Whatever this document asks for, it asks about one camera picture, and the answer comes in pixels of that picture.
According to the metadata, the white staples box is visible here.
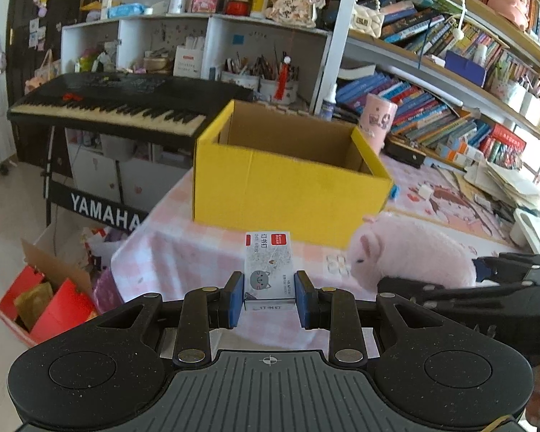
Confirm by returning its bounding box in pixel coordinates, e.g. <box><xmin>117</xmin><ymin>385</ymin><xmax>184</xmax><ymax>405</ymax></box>
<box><xmin>244</xmin><ymin>231</ymin><xmax>294</xmax><ymax>301</ymax></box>

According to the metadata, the pink plush pig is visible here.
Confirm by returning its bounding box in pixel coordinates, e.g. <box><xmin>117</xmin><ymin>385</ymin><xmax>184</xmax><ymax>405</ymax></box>
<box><xmin>347</xmin><ymin>213</ymin><xmax>476</xmax><ymax>293</ymax></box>

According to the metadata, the white usb charger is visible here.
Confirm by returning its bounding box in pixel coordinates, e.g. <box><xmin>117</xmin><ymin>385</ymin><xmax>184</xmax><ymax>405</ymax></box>
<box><xmin>418</xmin><ymin>183</ymin><xmax>434</xmax><ymax>200</ymax></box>

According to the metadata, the blue eraser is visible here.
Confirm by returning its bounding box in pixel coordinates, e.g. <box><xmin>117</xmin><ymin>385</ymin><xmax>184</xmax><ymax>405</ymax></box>
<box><xmin>389</xmin><ymin>184</ymin><xmax>400</xmax><ymax>200</ymax></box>

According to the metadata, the white laptop stand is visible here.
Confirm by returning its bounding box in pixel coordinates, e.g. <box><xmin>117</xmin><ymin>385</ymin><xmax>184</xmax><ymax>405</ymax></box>
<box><xmin>509</xmin><ymin>208</ymin><xmax>540</xmax><ymax>254</ymax></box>

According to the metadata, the stack of papers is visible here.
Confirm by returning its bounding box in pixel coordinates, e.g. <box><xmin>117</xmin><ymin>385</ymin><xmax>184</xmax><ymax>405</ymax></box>
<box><xmin>464</xmin><ymin>162</ymin><xmax>540</xmax><ymax>211</ymax></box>

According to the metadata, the yellow cardboard box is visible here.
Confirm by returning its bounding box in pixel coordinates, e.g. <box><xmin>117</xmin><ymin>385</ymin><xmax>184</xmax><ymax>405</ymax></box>
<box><xmin>193</xmin><ymin>100</ymin><xmax>393</xmax><ymax>249</ymax></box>

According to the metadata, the red gift bag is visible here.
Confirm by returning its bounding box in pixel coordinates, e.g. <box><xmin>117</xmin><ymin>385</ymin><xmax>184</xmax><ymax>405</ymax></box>
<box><xmin>0</xmin><ymin>241</ymin><xmax>98</xmax><ymax>347</ymax></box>

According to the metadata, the row of leaning books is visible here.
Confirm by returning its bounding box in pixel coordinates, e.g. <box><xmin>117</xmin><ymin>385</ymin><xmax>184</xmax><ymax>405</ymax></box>
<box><xmin>336</xmin><ymin>70</ymin><xmax>526</xmax><ymax>170</ymax></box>

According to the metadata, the pink cylindrical humidifier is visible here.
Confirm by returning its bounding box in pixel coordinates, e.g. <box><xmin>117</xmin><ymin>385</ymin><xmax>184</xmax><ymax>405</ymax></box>
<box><xmin>359</xmin><ymin>94</ymin><xmax>398</xmax><ymax>155</ymax></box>

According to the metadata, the white blue spray bottle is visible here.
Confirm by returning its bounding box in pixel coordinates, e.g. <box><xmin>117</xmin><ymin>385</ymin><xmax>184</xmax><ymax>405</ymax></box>
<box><xmin>320</xmin><ymin>83</ymin><xmax>337</xmax><ymax>121</ymax></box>

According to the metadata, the black yamaha keyboard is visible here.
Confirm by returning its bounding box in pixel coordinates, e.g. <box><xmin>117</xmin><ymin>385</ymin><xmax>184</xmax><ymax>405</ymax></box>
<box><xmin>8</xmin><ymin>72</ymin><xmax>255</xmax><ymax>151</ymax></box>

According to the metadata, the white shelf unit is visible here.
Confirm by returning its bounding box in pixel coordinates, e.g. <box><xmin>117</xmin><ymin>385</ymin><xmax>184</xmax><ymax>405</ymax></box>
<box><xmin>60</xmin><ymin>14</ymin><xmax>332</xmax><ymax>109</ymax></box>

